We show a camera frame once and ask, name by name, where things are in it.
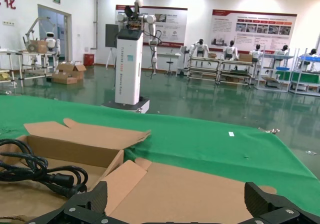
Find white arched frame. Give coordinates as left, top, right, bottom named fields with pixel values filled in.
left=23, top=16, right=57, bottom=48

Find metal shelving racks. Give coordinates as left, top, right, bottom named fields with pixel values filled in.
left=187, top=55, right=222, bottom=85

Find white rack with blue shelf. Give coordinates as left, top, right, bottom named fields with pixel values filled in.
left=254, top=47, right=296, bottom=93

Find white mobile tower robot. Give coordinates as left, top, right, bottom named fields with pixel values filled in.
left=101, top=0, right=163, bottom=114

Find metal frame workbench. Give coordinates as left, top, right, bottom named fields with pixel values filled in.
left=219, top=57, right=255, bottom=86

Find open cardboard carton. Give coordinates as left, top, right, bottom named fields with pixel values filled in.
left=55, top=62, right=87, bottom=81

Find black power cable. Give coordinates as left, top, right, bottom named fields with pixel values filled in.
left=0, top=138, right=89, bottom=199

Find wall info board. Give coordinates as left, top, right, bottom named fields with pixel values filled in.
left=211, top=8, right=298, bottom=54
left=114, top=4, right=189, bottom=48

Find silver metal clip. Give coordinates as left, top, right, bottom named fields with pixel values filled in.
left=258, top=127, right=281, bottom=135

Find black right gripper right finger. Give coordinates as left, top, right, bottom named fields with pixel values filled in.
left=244, top=181, right=320, bottom=224

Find small cardboard box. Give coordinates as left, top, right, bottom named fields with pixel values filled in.
left=27, top=40, right=49, bottom=55

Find white wall pipe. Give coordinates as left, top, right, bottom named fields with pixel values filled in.
left=94, top=0, right=99, bottom=51

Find black stool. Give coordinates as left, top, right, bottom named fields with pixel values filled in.
left=165, top=60, right=175, bottom=76

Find white pipe frame table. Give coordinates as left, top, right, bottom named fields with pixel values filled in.
left=0, top=49, right=59, bottom=88

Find red box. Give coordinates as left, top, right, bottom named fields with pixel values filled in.
left=83, top=53, right=96, bottom=67

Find open cardboard box with round hole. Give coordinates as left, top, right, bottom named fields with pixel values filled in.
left=93, top=157, right=278, bottom=224

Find white desk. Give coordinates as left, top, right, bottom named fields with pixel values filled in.
left=156, top=51, right=182, bottom=71

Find green tablecloth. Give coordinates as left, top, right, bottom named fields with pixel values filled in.
left=0, top=95, right=320, bottom=219

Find glass door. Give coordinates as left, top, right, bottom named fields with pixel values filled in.
left=37, top=3, right=74, bottom=69

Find white rack with green panel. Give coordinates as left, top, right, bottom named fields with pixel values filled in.
left=288, top=47, right=320, bottom=96

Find shallow open cardboard box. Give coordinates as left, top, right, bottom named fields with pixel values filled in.
left=0, top=118, right=152, bottom=221

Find flat cardboard carton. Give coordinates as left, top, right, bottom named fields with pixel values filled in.
left=51, top=72, right=79, bottom=86

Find white humanoid robot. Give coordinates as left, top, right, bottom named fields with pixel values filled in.
left=301, top=48, right=320, bottom=71
left=222, top=40, right=240, bottom=61
left=249, top=43, right=264, bottom=68
left=188, top=38, right=211, bottom=69
left=273, top=44, right=291, bottom=60
left=44, top=31, right=62, bottom=58

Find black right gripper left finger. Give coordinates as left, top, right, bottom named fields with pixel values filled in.
left=24, top=180, right=111, bottom=224

